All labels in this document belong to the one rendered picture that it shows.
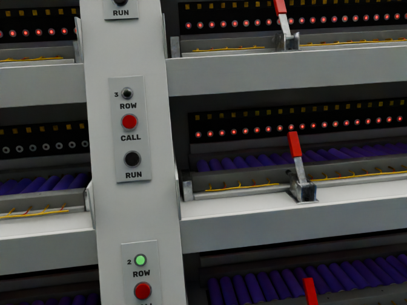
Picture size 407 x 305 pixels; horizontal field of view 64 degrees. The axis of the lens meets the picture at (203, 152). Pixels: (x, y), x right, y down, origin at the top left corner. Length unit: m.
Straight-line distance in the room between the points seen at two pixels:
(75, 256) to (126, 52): 0.24
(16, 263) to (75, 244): 0.07
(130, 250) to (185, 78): 0.21
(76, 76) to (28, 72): 0.05
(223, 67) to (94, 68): 0.15
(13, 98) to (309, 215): 0.38
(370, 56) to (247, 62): 0.16
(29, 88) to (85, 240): 0.19
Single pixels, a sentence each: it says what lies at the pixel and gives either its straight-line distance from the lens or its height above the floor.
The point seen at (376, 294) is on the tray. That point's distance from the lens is 0.56.
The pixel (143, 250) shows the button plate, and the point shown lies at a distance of 0.39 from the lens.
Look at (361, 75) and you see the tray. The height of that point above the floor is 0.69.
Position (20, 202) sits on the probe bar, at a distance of 0.47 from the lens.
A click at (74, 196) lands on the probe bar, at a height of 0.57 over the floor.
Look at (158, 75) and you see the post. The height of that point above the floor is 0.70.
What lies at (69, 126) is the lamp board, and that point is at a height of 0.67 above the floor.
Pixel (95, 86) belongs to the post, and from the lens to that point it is 0.40.
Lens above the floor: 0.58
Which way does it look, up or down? 3 degrees up
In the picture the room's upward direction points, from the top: 5 degrees counter-clockwise
